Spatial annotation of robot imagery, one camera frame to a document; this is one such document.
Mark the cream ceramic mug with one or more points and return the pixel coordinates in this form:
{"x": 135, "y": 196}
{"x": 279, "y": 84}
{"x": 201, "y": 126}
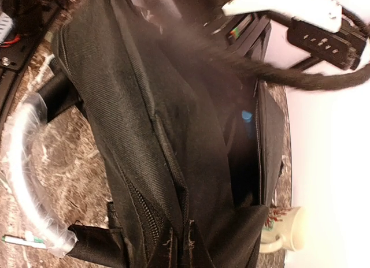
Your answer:
{"x": 285, "y": 228}

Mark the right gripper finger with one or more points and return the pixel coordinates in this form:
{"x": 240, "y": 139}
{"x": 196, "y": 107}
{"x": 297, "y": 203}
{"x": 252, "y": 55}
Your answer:
{"x": 190, "y": 251}

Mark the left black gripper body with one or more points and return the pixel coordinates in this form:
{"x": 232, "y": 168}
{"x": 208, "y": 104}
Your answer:
{"x": 342, "y": 49}

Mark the black student backpack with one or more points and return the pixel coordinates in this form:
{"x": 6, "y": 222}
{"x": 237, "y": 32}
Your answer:
{"x": 163, "y": 93}

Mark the white clear pen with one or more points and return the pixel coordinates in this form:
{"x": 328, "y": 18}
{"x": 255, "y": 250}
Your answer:
{"x": 20, "y": 241}

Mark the black front rail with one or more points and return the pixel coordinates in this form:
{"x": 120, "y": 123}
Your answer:
{"x": 30, "y": 19}

